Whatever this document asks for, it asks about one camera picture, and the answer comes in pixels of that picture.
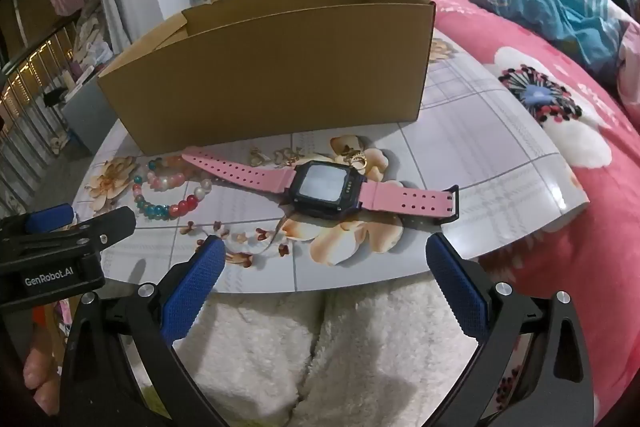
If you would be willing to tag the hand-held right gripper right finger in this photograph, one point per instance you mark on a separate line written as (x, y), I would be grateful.
(457, 287)

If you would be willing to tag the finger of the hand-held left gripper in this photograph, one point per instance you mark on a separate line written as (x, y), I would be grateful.
(47, 217)
(115, 224)

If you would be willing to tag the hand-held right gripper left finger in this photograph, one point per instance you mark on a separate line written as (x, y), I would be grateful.
(192, 292)

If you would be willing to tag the brown cardboard box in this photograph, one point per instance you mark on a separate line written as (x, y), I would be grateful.
(275, 77)

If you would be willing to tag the person's left hand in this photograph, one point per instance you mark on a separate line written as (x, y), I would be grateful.
(40, 374)

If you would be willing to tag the grey box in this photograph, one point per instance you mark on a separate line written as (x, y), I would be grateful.
(90, 112)

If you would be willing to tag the pink floral blanket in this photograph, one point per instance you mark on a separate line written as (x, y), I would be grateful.
(575, 257)

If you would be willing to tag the metal railing with lights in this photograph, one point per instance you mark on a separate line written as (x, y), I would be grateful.
(30, 72)

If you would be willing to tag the white fluffy pants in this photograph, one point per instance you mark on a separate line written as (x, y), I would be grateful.
(325, 357)

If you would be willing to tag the pile of pale clothes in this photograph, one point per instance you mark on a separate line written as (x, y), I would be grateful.
(92, 42)

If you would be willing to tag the brown wooden wardrobe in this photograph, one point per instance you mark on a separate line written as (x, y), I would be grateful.
(35, 7)

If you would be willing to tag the blue patterned quilt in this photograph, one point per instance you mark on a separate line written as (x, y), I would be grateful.
(550, 7)

